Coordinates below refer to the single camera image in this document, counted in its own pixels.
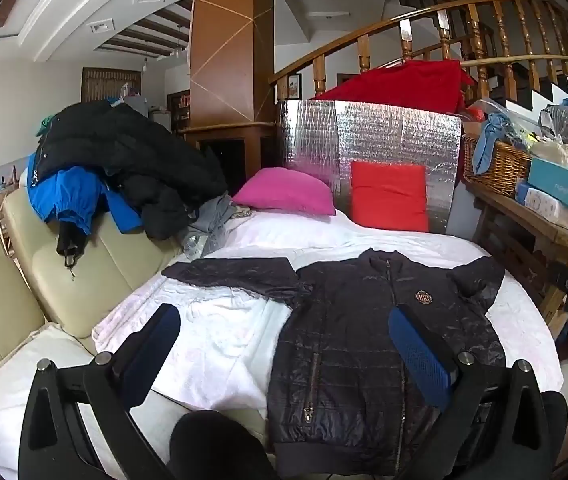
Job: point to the wicker basket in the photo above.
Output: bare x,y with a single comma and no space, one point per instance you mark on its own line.
494,165

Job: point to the white blanket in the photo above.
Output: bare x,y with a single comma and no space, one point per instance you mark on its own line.
223,330

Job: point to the green cloth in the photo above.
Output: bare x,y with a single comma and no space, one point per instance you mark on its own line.
46,127

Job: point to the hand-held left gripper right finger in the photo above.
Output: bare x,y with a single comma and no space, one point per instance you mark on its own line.
421,355

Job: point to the red pillow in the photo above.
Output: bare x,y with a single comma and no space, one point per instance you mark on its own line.
389,195

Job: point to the brown bamboo blind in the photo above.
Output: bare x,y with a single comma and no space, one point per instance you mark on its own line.
108,82

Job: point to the white patterned tissue pack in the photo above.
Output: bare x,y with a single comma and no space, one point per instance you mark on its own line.
544,202

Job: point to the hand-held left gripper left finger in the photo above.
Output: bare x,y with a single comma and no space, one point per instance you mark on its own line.
156,345

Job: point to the wooden cabinet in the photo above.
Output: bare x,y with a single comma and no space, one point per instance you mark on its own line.
244,140

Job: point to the teal cardboard box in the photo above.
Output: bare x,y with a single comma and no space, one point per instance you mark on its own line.
559,180

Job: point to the wooden stair railing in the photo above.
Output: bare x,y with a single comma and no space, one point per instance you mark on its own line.
364,52

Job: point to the silver foil insulation board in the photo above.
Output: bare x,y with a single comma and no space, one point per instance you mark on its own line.
374,130

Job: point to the person's leg in black trousers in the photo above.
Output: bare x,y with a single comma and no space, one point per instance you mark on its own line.
213,445

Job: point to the framed picture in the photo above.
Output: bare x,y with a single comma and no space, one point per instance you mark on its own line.
294,86

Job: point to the light blue cloth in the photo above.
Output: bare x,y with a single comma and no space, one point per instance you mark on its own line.
494,135

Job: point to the pink pillow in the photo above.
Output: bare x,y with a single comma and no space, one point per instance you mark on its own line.
284,192

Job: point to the grey refrigerator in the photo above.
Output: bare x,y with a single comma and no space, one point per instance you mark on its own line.
138,107

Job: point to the pile of black coats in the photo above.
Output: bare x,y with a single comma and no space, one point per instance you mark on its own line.
128,145

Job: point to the blue jacket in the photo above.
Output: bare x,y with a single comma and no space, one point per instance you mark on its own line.
73,190

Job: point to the red cloth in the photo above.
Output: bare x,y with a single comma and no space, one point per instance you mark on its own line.
404,85

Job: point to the black quilted jacket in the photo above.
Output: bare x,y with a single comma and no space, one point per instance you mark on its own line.
354,340

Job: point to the wooden table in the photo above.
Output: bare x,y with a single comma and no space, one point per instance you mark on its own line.
529,215

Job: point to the clear plastic bag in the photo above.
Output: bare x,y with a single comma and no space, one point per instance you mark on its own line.
559,125

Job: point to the grey garment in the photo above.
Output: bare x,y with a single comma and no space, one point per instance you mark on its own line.
211,225

